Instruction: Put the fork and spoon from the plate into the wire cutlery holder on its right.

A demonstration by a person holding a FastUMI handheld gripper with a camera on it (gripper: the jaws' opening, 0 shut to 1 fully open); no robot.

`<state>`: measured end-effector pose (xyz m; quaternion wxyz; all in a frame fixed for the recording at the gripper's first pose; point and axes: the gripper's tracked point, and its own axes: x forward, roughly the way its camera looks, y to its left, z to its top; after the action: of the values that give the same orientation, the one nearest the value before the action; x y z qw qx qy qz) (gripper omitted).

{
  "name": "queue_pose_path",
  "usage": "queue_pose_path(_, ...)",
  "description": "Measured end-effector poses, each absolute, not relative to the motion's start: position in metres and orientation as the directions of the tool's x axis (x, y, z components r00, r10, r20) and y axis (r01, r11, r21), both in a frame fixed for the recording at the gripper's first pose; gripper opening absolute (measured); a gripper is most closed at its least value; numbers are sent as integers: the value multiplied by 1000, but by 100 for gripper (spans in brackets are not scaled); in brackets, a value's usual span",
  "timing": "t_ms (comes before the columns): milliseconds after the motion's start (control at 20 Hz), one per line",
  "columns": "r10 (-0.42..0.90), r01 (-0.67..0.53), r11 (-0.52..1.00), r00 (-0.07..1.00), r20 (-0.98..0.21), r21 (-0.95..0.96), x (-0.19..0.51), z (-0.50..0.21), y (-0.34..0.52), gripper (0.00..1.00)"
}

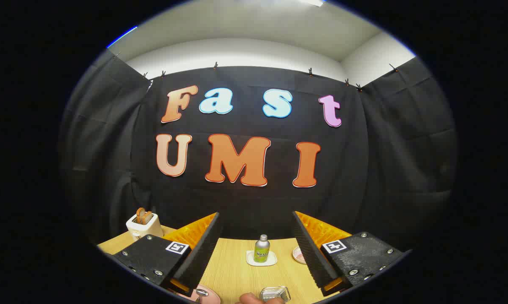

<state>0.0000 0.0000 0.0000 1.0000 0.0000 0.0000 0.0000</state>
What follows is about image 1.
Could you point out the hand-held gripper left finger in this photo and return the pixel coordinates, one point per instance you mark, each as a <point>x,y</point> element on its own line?
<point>203,253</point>

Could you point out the white square coaster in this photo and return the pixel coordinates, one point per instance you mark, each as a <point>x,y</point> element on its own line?
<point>250,261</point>

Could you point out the white round food plate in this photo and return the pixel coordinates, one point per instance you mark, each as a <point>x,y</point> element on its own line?
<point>298,255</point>

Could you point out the pink plate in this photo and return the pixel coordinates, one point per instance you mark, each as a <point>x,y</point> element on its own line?
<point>212,297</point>

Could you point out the white toaster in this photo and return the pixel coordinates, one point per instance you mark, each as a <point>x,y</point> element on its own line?
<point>142,230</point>

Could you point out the silver green soda bottle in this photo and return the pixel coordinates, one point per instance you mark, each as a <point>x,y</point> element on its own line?
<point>261,253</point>

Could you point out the perforated metal tray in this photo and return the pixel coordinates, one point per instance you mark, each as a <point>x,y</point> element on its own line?
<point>275,292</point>

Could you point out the toasted bread slice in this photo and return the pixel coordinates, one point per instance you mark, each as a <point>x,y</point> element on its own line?
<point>147,217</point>
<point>139,215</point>

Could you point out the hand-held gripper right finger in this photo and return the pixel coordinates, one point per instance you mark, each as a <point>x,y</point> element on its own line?
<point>311,253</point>

